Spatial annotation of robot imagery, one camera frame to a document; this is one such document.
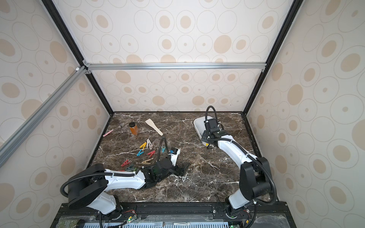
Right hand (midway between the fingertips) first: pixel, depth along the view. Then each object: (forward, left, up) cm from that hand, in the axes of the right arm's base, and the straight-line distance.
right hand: (212, 137), depth 90 cm
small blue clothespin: (-4, +32, -10) cm, 34 cm away
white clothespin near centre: (-23, +17, -11) cm, 31 cm away
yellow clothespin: (-2, +47, -10) cm, 48 cm away
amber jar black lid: (+7, +54, -2) cm, 55 cm away
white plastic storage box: (+16, +7, -9) cm, 20 cm away
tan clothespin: (-14, +42, -11) cm, 46 cm away
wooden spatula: (+20, +47, -10) cm, 52 cm away
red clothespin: (-8, +40, -10) cm, 42 cm away
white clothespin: (-1, +43, -10) cm, 44 cm away
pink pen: (+6, +77, -9) cm, 78 cm away
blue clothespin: (-8, +48, -10) cm, 49 cm away
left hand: (-18, +14, -1) cm, 23 cm away
